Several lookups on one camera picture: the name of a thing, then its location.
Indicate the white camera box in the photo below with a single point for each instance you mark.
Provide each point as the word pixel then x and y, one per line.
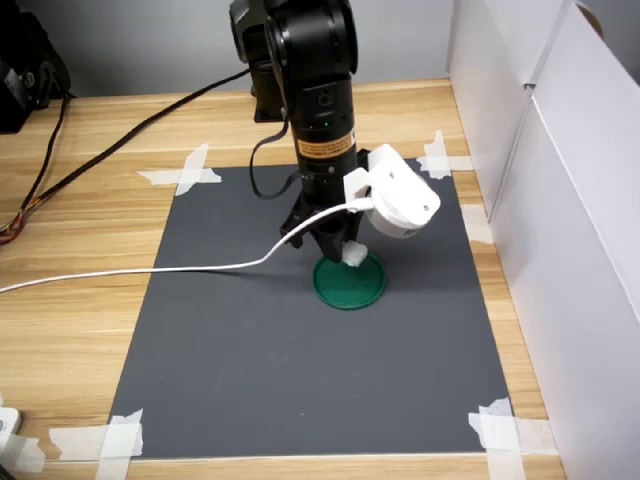
pixel 400 195

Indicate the round green lid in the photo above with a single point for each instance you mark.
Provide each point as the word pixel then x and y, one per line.
pixel 350 286

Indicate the dark grey mat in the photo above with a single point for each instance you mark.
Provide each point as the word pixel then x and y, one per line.
pixel 300 360

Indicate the white partition panel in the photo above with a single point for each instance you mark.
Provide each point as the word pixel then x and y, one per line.
pixel 580 250
pixel 490 75

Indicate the small white plastic terminal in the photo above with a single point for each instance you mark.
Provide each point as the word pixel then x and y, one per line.
pixel 355 254

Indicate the black equipment box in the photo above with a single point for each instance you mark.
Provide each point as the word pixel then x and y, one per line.
pixel 25 70

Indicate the white masking tape patch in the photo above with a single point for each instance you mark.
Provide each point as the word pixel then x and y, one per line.
pixel 440 162
pixel 477 222
pixel 115 440
pixel 22 452
pixel 187 172
pixel 500 432

